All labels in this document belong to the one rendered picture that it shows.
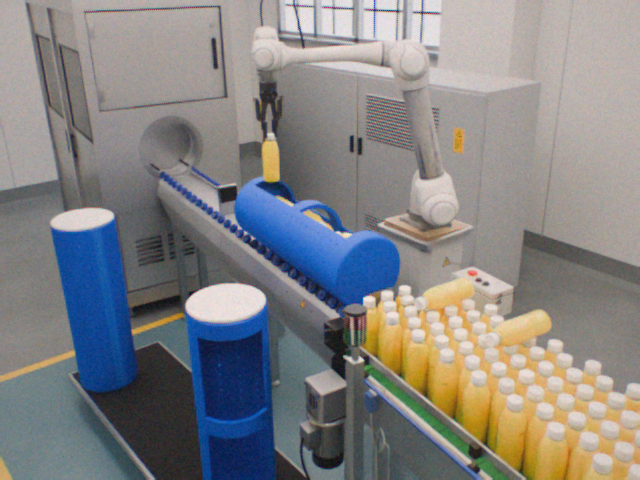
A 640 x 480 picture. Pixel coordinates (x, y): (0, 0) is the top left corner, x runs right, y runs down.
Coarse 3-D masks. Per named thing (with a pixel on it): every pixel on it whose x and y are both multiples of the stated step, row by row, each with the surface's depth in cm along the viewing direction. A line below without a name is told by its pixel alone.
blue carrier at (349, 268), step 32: (256, 192) 285; (288, 192) 305; (256, 224) 278; (288, 224) 257; (320, 224) 245; (288, 256) 258; (320, 256) 236; (352, 256) 228; (384, 256) 236; (352, 288) 233
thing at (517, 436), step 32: (480, 320) 209; (416, 352) 193; (480, 352) 190; (416, 384) 197; (448, 384) 184; (480, 384) 173; (544, 384) 177; (576, 384) 174; (448, 416) 188; (480, 416) 175; (512, 416) 163; (608, 416) 164; (512, 448) 166; (544, 448) 154; (576, 448) 152; (608, 448) 153
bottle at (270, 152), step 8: (264, 144) 281; (272, 144) 280; (264, 152) 281; (272, 152) 280; (264, 160) 283; (272, 160) 282; (264, 168) 285; (272, 168) 283; (264, 176) 286; (272, 176) 285
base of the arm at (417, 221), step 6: (408, 210) 309; (402, 216) 303; (408, 216) 301; (414, 216) 296; (420, 216) 294; (408, 222) 299; (414, 222) 296; (420, 222) 294; (426, 222) 294; (420, 228) 291; (426, 228) 291; (432, 228) 294; (438, 228) 296
